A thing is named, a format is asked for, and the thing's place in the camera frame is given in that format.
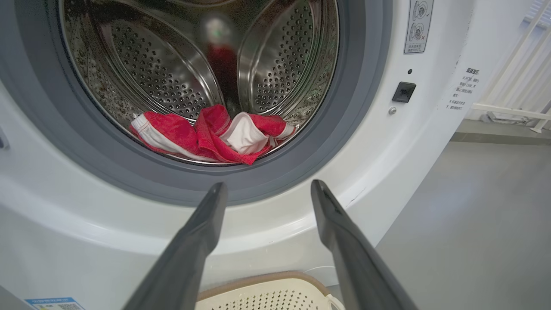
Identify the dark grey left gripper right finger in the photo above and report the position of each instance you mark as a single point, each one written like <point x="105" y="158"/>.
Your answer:
<point x="357" y="262"/>

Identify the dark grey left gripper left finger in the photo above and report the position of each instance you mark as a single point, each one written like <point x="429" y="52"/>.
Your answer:
<point x="185" y="258"/>

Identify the red and white garment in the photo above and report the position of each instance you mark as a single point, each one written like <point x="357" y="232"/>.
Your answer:
<point x="181" y="133"/>

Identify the cream perforated laundry basket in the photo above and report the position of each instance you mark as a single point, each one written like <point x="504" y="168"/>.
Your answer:
<point x="267" y="297"/>

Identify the white front-load washing machine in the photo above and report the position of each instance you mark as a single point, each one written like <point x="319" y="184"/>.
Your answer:
<point x="387" y="172"/>

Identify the black door lock socket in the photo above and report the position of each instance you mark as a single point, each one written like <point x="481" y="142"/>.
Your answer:
<point x="403" y="92"/>

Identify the stainless steel washing machine drum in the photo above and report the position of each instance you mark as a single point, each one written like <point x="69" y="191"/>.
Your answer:
<point x="163" y="77"/>

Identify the blue energy label sticker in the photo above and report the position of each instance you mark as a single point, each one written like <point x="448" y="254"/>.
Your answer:
<point x="54" y="304"/>

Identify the printed text notice sticker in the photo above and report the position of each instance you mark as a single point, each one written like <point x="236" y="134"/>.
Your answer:
<point x="464" y="88"/>

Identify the white metal railing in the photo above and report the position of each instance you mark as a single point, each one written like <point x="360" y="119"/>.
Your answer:
<point x="508" y="110"/>

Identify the grey pictogram warning sticker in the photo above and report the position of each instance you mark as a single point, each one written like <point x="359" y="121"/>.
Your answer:
<point x="418" y="26"/>

